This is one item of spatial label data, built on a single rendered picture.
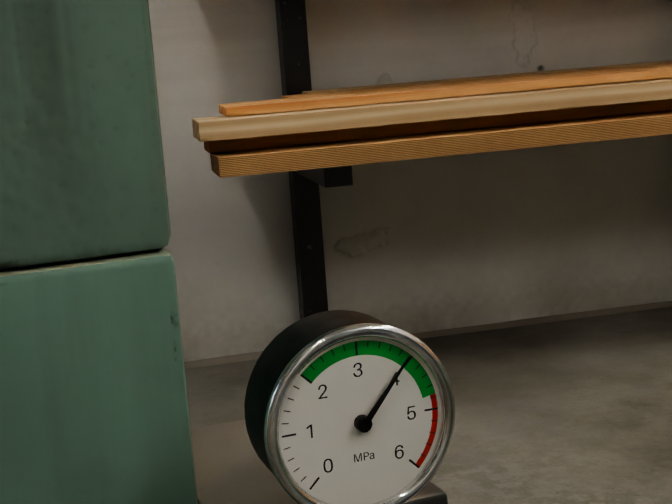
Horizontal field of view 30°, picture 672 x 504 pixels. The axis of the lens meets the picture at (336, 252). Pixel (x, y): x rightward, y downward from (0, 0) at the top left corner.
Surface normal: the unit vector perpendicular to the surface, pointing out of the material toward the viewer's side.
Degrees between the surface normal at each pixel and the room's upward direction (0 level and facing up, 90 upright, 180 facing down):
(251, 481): 0
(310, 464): 90
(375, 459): 90
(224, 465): 0
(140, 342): 90
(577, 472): 0
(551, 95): 90
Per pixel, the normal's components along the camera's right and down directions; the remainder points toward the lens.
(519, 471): -0.07, -0.98
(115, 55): 0.33, 0.15
